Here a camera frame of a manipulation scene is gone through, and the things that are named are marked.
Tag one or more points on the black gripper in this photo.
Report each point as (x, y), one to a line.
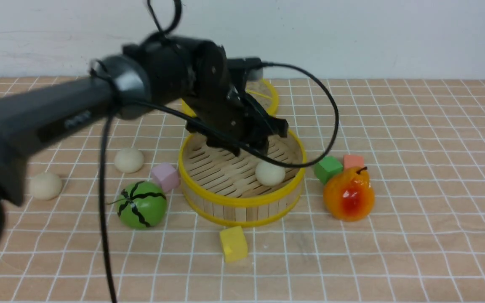
(222, 105)

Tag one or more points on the white bun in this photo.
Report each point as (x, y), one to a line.
(129, 160)
(268, 174)
(45, 186)

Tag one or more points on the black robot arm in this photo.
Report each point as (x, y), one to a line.
(156, 72)

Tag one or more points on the bamboo steamer lid yellow rim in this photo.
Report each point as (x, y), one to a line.
(265, 93)

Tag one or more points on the bamboo steamer tray yellow rim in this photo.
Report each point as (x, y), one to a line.
(223, 188)

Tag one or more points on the pink foam cube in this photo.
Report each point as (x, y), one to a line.
(165, 176)

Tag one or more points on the green foam cube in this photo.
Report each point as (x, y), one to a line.
(327, 168)

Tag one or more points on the orange-pink foam cube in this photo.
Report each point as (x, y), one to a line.
(352, 160)

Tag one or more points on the yellow foam cube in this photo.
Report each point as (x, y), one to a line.
(234, 244)

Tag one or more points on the green toy watermelon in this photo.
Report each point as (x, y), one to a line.
(141, 205)

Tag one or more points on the orange toy pear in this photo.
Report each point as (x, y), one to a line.
(349, 196)

